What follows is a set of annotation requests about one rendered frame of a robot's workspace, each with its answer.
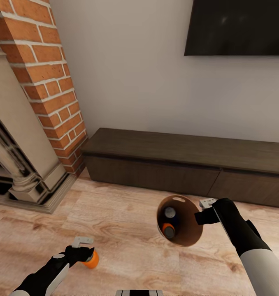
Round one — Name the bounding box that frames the trash can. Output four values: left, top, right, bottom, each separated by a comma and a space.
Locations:
156, 194, 203, 247

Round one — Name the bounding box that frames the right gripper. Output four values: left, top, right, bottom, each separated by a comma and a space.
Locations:
195, 208, 217, 225

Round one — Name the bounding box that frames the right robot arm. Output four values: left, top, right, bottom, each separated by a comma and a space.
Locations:
195, 198, 279, 296

